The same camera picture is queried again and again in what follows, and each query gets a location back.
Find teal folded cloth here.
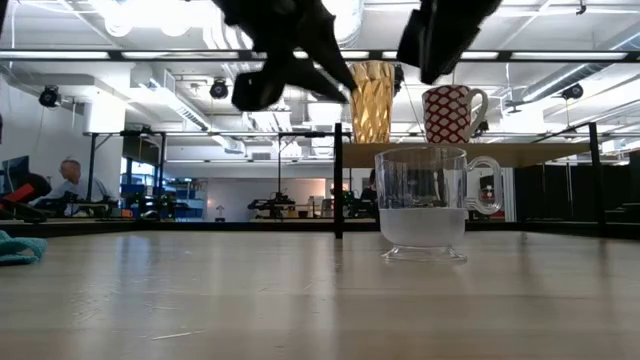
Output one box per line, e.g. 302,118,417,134
0,229,50,267

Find black partition panels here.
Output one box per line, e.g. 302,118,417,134
514,149,640,224

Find black shelf post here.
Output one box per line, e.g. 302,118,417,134
333,121,345,241
587,121,602,237

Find blue storage shelf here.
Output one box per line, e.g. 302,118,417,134
119,171,207,222

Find black ceiling spotlight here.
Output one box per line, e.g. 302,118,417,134
560,82,585,102
208,77,230,101
38,84,63,109

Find black background workstation frame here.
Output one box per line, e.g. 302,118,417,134
82,128,352,224

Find clear plastic cup with handle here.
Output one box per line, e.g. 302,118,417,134
374,145,505,265

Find person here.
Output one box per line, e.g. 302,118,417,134
30,158,117,218

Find black table edge rail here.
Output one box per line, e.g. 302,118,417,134
0,219,640,240

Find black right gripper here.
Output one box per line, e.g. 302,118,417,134
396,0,504,86

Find red bar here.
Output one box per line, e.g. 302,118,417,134
0,182,37,206

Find red white patterned mug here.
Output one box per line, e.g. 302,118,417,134
421,83,490,146

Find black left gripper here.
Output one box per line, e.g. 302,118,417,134
212,0,359,113

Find amber faceted glass tumbler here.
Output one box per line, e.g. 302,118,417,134
348,59,397,145

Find wooden shelf board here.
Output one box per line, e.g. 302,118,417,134
342,142,593,170

